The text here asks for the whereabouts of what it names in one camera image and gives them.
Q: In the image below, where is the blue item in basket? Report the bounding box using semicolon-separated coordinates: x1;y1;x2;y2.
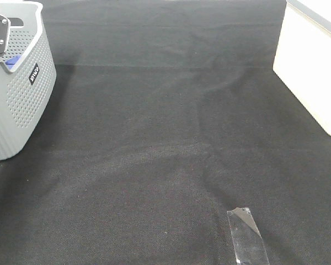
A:
5;55;20;67

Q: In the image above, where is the grey perforated laundry basket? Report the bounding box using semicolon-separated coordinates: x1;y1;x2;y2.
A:
0;1;56;161

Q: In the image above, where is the black table cloth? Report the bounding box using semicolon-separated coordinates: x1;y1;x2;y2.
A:
0;1;331;264

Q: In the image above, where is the white plastic storage box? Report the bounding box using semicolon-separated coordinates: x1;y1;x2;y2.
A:
273;1;331;136

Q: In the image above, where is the clear tape strip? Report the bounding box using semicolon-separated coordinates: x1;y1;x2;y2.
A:
227;208;270;265

